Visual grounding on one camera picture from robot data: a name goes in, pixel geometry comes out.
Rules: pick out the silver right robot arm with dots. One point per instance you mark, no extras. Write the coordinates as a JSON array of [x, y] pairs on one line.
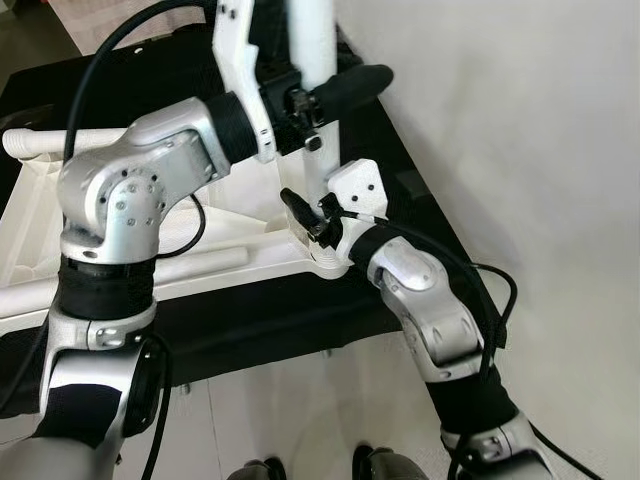
[[425, 300]]

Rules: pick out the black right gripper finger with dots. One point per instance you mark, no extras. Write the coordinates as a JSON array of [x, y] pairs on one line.
[[297, 205]]

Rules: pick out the grey robot right foot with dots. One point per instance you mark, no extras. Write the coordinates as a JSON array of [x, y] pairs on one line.
[[388, 465]]

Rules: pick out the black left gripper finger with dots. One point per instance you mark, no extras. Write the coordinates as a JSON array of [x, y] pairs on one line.
[[350, 88]]

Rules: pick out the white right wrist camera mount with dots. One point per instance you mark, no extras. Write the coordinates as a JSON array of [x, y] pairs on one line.
[[355, 185]]

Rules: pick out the white plastic children table top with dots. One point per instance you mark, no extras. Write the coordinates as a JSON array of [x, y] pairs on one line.
[[240, 215]]

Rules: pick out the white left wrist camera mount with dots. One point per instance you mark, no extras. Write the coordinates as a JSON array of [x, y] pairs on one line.
[[235, 60]]

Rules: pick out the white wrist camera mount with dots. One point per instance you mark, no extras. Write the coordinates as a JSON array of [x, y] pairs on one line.
[[355, 185], [235, 60]]

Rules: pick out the pale patterned mat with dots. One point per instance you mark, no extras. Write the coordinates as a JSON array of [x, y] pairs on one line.
[[170, 35]]

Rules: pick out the grey robot left foot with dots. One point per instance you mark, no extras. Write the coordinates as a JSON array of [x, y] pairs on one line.
[[257, 470]]

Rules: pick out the black tablecloth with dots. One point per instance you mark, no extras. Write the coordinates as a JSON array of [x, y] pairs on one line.
[[300, 320]]

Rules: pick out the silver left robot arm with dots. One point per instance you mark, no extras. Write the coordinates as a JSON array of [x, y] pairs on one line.
[[120, 200]]

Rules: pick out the grey robot foot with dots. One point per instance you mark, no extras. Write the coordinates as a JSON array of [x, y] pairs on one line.
[[388, 465], [257, 470]]

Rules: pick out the grey tape piece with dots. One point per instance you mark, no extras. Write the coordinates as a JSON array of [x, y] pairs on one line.
[[410, 185]]

